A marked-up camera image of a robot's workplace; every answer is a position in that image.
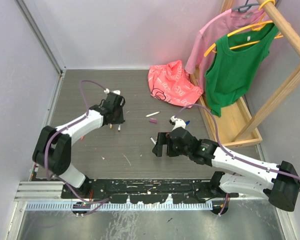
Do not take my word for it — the grey hanger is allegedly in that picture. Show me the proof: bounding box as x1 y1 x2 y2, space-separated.
231 0 260 13

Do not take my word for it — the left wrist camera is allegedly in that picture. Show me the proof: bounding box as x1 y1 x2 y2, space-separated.
112 90 121 95

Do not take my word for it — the green tank top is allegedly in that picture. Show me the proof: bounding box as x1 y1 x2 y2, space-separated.
205 23 279 117

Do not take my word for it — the aluminium corner profile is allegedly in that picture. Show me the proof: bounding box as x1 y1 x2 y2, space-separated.
14 0 67 76

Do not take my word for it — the pink t-shirt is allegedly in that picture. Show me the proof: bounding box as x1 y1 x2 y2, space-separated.
184 6 270 88

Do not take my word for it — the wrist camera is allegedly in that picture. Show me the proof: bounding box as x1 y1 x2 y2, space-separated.
169 116 187 130
112 90 121 95

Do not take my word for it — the white cable duct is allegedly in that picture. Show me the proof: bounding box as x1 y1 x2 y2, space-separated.
25 201 213 212

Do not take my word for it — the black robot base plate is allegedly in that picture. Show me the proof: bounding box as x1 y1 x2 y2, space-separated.
61 177 238 205

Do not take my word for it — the wooden clothes rack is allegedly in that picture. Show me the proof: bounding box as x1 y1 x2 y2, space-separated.
201 0 300 148

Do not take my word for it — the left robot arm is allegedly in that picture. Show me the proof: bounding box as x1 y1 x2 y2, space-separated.
32 90 125 198

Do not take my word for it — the white yellow-tipped pen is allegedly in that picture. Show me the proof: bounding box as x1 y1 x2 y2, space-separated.
145 111 160 118

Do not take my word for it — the yellow hanger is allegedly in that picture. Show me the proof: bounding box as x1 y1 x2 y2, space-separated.
204 0 285 57

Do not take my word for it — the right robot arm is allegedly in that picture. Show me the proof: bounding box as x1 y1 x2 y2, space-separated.
152 127 300 212

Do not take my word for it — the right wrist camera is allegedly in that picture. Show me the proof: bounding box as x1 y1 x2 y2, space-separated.
169 116 187 130

